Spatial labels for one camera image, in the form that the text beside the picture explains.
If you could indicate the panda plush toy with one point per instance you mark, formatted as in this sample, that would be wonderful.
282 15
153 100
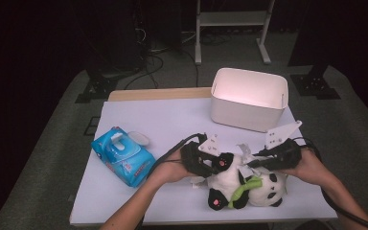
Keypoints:
226 182

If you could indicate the white storage bin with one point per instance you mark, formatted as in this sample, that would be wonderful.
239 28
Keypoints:
242 115

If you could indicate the black stand base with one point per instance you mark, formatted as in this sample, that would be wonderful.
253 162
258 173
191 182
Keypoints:
313 84
97 87

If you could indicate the white table cover sheet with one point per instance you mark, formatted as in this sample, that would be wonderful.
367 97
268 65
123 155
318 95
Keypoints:
172 118

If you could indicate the white metal stand frame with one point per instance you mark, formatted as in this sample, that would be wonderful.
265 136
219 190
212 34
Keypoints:
231 18

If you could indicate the person's right hand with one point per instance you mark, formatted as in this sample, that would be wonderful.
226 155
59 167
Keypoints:
310 167

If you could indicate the blue wet wipe pack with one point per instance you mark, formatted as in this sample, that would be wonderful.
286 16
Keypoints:
121 159

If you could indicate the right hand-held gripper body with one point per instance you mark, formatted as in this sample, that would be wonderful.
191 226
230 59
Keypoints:
284 156

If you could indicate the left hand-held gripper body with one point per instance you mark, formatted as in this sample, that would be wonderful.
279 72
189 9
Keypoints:
191 158

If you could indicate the person's left hand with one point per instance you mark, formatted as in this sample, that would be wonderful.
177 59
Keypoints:
169 169

